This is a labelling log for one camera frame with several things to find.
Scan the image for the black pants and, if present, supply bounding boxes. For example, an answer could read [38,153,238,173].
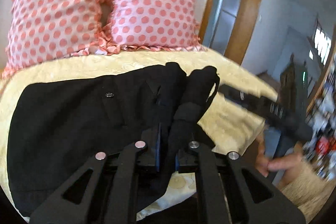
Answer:
[7,63,220,217]

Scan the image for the small pink polka-dot pillow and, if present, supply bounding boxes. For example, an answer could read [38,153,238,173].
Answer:
[102,0,202,54]

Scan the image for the large pink polka-dot pillow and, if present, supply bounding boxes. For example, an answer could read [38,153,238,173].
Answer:
[2,0,105,79]

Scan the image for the person's right hand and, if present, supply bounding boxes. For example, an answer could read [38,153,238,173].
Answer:
[255,129,305,189]

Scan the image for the cream and orange bedspread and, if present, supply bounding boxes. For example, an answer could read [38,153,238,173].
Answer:
[0,47,279,224]

